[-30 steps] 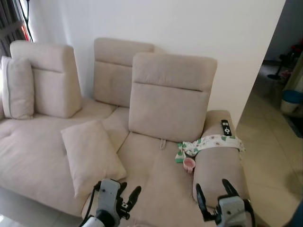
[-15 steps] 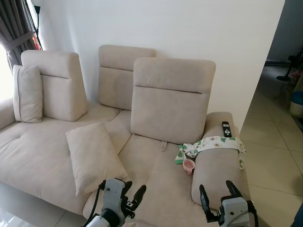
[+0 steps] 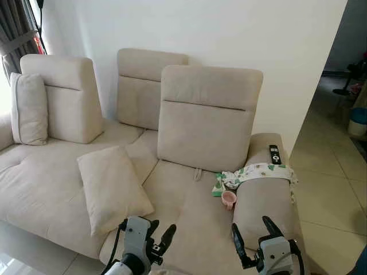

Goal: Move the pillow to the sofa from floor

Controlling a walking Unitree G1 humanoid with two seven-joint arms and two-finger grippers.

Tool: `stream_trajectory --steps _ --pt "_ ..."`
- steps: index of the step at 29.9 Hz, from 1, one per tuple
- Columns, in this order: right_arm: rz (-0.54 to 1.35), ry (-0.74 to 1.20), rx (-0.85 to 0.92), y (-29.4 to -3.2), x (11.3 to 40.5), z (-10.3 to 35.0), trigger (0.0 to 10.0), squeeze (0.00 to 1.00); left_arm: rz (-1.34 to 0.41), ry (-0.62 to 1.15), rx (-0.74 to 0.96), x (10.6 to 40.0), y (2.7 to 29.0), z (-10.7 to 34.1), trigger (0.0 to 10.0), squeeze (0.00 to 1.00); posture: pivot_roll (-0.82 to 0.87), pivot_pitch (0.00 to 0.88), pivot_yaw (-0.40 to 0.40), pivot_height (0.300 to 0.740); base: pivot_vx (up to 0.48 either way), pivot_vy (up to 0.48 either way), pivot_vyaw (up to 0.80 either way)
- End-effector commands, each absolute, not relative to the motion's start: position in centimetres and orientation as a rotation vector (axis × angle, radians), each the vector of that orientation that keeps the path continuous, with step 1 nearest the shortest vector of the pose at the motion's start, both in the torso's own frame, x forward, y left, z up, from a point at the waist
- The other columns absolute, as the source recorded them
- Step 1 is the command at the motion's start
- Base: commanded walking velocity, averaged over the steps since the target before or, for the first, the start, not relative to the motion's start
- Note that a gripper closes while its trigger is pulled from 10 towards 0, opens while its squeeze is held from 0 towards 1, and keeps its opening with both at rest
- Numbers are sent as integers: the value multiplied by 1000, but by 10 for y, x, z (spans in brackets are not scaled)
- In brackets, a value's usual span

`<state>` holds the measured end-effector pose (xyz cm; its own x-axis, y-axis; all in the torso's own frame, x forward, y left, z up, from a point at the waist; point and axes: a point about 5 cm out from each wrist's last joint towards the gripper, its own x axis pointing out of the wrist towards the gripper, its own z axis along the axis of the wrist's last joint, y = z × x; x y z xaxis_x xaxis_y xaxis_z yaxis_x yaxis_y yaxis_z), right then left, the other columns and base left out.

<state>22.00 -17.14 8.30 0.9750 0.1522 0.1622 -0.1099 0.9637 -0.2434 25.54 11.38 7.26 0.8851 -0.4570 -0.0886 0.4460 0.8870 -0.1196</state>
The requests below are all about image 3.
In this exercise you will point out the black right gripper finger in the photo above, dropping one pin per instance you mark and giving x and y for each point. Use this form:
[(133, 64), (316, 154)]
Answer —
[(272, 228), (239, 246)]

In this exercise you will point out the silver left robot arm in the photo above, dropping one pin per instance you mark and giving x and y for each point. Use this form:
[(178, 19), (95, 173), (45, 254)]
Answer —
[(118, 269)]

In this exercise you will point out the large beige pillow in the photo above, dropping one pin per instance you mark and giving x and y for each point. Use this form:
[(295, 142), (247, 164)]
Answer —
[(112, 189)]

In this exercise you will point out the beige sofa pull tab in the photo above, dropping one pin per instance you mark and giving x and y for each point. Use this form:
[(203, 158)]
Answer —
[(198, 174)]

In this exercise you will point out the beige fabric sofa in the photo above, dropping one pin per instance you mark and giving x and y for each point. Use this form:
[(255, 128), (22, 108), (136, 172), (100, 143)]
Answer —
[(51, 172)]

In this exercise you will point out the wide beige sofa backrest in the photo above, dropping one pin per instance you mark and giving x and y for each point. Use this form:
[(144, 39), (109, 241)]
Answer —
[(206, 120)]

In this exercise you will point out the recessed beige sofa backrest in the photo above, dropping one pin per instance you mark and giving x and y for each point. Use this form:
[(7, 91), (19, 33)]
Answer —
[(140, 86)]

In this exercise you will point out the narrow beige sofa backrest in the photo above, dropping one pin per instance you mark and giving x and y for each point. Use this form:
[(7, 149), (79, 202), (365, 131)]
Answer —
[(71, 103)]

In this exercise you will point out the small upright beige pillow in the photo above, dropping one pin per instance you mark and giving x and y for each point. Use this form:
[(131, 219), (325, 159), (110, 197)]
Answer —
[(28, 109)]

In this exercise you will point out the black floor fan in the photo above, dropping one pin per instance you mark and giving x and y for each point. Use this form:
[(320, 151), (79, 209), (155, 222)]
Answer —
[(354, 71)]

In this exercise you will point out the black floor lamp stand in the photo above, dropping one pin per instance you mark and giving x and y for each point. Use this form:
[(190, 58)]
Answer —
[(40, 20)]

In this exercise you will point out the pink cup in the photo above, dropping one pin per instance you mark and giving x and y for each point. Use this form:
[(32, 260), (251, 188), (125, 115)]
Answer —
[(229, 199)]

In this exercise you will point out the white green printed cloth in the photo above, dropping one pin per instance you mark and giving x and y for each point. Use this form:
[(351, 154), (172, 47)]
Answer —
[(258, 171)]

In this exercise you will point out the black remote control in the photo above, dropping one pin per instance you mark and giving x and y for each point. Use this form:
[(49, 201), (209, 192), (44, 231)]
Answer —
[(275, 154)]

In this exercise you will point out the person's dark blue trouser leg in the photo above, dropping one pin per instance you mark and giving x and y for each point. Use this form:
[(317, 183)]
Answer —
[(361, 266)]

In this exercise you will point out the blue bin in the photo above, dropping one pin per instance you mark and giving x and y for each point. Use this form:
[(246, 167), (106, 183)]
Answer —
[(359, 119)]

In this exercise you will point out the grey curtain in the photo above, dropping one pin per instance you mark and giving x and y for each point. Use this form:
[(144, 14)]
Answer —
[(14, 28)]

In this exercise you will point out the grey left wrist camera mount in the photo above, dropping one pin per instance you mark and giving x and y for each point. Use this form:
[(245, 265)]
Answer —
[(136, 238)]

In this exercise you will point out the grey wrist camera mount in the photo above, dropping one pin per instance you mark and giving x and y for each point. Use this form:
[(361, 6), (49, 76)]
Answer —
[(136, 238), (274, 255)]

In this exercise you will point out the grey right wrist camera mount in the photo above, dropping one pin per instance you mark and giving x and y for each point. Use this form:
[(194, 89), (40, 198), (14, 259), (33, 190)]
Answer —
[(274, 255)]

